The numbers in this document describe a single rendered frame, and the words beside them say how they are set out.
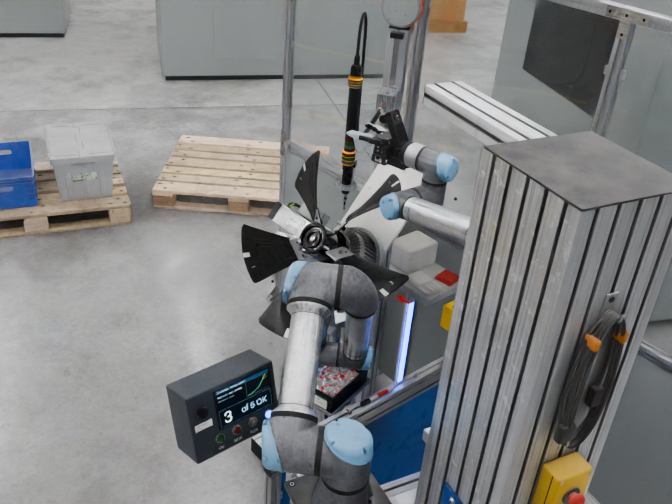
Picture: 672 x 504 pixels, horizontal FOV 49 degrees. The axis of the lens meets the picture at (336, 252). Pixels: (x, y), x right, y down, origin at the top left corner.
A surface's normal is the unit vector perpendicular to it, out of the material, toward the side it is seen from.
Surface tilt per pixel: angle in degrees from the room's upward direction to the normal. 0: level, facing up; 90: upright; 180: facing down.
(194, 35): 90
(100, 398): 0
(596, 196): 0
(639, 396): 90
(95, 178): 95
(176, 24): 90
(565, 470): 0
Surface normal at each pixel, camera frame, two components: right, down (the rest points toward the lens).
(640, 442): -0.77, 0.29
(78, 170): 0.36, 0.58
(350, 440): 0.20, -0.83
